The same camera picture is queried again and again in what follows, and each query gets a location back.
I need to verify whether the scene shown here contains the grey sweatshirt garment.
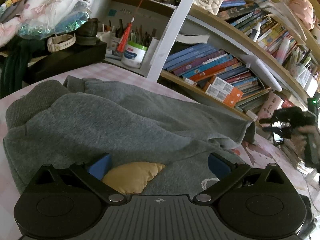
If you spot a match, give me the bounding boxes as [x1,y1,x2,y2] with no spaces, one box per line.
[3,76,256,197]

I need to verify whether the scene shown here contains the person right hand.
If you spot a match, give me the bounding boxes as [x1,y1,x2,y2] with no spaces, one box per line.
[291,125,319,152]

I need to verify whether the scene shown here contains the pink cylindrical container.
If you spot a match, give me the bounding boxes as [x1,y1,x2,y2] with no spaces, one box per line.
[258,92,284,120]

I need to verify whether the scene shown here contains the pink checked cartoon tablecloth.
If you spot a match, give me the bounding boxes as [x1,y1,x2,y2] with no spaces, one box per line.
[1,63,309,239]

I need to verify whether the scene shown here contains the white usb charger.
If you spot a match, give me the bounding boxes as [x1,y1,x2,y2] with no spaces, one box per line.
[246,110,258,121]

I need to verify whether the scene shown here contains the yellow plush patch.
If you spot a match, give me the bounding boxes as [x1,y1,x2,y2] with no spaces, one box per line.
[101,162,166,194]

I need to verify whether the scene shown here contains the upper orange white box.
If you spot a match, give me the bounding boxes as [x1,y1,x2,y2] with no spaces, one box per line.
[212,77,243,100]

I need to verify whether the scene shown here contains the orange white box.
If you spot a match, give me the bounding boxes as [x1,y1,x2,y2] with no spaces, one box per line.
[212,77,243,100]
[205,85,236,107]

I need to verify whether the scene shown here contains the lower orange white box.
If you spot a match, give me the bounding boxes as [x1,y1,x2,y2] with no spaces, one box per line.
[205,85,236,107]

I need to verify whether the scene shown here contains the white wooden bookshelf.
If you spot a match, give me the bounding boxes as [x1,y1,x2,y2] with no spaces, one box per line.
[86,0,308,109]

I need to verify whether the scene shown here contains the row of leaning books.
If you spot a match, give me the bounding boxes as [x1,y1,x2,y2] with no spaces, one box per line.
[161,44,270,114]

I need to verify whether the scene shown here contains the black box under toys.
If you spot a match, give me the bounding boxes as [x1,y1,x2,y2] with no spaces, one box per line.
[23,41,107,85]

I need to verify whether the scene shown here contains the white pen holder tub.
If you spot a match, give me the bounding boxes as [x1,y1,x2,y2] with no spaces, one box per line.
[121,41,148,69]

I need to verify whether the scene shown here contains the red tassel ornament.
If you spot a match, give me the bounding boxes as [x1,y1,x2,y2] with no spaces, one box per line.
[117,17,135,53]

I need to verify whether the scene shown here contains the white wristwatch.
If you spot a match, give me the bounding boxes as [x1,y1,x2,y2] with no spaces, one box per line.
[47,34,76,53]

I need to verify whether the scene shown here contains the pile of plush toys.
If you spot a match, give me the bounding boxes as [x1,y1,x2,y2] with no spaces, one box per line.
[1,0,89,47]

